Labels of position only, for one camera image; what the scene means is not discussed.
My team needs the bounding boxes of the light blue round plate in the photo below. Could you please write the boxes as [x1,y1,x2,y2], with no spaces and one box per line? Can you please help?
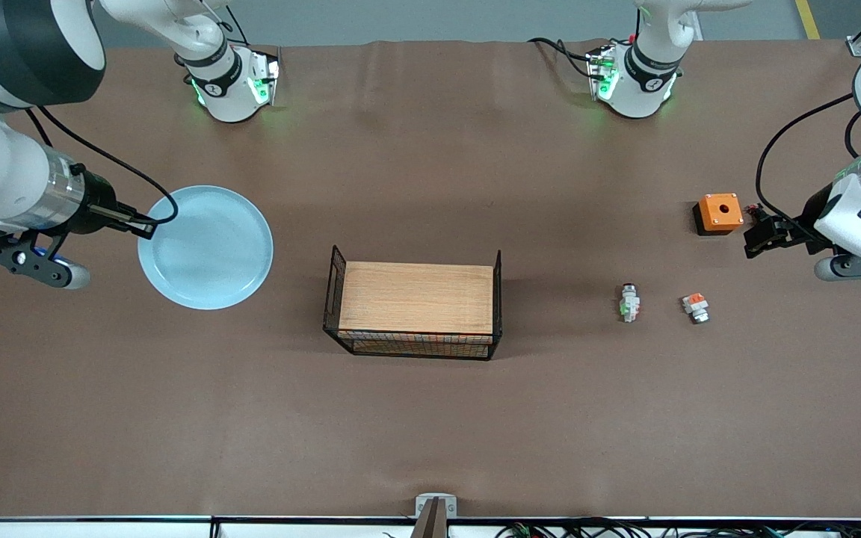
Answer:
[137,185,275,311]

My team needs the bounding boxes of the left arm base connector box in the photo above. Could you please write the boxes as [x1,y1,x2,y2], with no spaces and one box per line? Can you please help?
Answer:
[586,45,620,102]

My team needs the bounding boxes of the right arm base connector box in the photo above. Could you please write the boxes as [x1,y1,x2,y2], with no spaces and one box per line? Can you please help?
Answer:
[246,46,282,107]

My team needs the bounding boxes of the orange box with hole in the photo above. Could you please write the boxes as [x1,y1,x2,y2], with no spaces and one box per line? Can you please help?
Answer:
[692,193,745,237]

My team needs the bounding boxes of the wooden board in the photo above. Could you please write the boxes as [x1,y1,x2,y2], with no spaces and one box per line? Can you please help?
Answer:
[339,261,496,336]

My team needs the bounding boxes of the white orange switch block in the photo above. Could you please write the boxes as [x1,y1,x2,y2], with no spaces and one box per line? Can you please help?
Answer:
[682,292,711,324]

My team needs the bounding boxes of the black base power cable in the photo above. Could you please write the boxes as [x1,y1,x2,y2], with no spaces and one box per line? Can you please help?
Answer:
[528,36,596,79]

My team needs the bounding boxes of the black wire basket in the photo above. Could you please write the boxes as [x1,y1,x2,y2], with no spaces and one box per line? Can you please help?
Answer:
[324,244,504,362]

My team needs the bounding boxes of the white table edge rail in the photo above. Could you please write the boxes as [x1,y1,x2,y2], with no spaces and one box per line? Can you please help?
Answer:
[0,516,861,538]

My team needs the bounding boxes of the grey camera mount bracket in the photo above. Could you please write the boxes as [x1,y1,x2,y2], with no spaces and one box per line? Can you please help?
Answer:
[415,493,458,538]

